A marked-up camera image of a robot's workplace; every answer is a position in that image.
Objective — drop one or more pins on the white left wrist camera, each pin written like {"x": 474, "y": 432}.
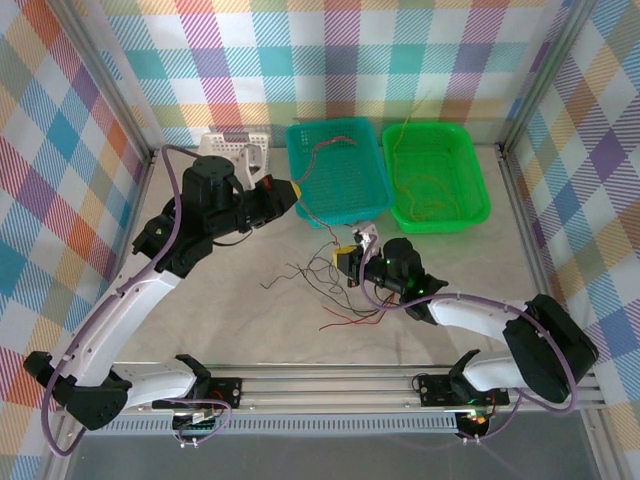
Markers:
{"x": 252, "y": 160}

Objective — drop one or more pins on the green perforated plastic basket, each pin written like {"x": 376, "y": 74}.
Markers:
{"x": 430, "y": 150}

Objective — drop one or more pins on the aluminium table side rail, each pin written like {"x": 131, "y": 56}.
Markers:
{"x": 142, "y": 180}
{"x": 524, "y": 220}

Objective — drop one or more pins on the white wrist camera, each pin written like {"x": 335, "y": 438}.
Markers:
{"x": 252, "y": 160}
{"x": 365, "y": 235}

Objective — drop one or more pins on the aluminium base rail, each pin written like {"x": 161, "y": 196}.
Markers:
{"x": 325, "y": 390}

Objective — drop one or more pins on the white perforated plastic basket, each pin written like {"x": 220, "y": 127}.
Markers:
{"x": 220, "y": 142}

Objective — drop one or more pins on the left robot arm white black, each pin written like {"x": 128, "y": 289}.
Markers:
{"x": 125, "y": 310}

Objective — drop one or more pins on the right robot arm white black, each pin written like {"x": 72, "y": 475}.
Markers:
{"x": 475, "y": 315}

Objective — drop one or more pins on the aluminium frame post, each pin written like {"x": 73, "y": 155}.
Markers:
{"x": 545, "y": 75}
{"x": 102, "y": 75}

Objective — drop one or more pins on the teal perforated plastic basket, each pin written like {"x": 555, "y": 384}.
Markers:
{"x": 345, "y": 180}

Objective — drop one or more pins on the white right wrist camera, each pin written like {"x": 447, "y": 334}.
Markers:
{"x": 365, "y": 235}

